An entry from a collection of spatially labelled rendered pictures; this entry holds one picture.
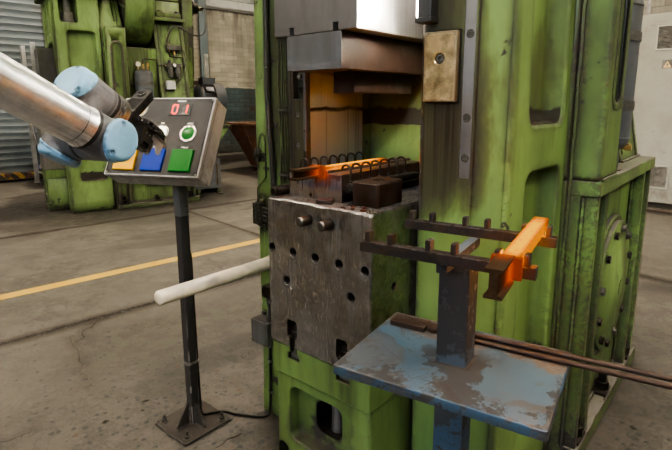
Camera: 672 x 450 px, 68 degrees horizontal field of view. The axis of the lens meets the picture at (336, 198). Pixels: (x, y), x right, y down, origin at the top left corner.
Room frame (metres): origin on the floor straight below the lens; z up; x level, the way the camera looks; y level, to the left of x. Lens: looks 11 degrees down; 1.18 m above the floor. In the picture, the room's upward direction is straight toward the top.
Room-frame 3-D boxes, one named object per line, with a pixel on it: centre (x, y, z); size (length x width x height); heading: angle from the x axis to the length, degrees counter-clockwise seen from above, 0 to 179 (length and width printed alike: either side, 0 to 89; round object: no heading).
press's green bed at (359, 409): (1.53, -0.12, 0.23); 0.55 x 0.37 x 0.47; 140
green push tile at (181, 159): (1.55, 0.48, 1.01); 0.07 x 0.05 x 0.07; 75
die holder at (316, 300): (1.53, -0.12, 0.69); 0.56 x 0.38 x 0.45; 140
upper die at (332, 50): (1.56, -0.08, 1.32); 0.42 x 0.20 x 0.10; 140
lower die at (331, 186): (1.56, -0.08, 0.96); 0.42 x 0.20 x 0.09; 140
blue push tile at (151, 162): (1.58, 0.58, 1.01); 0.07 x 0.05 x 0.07; 75
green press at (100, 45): (6.20, 2.40, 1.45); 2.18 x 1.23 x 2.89; 132
